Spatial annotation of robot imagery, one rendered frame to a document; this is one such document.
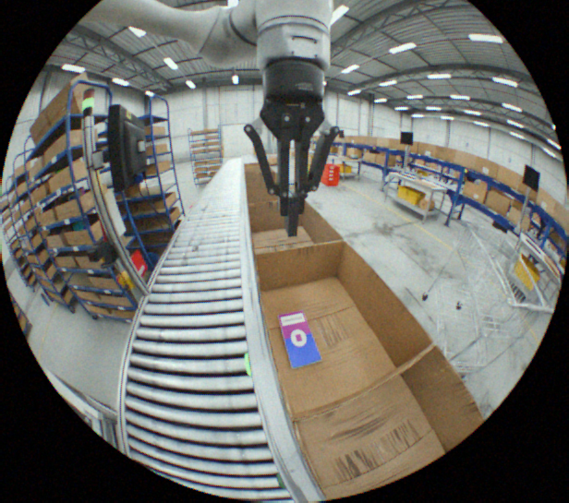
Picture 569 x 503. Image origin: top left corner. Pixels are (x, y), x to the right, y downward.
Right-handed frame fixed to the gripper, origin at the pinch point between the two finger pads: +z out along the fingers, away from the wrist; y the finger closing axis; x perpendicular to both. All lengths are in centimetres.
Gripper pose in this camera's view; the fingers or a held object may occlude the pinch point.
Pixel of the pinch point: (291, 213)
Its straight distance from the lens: 26.1
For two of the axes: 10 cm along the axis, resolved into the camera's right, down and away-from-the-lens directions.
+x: -2.2, -5.1, 8.3
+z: 0.0, 8.5, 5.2
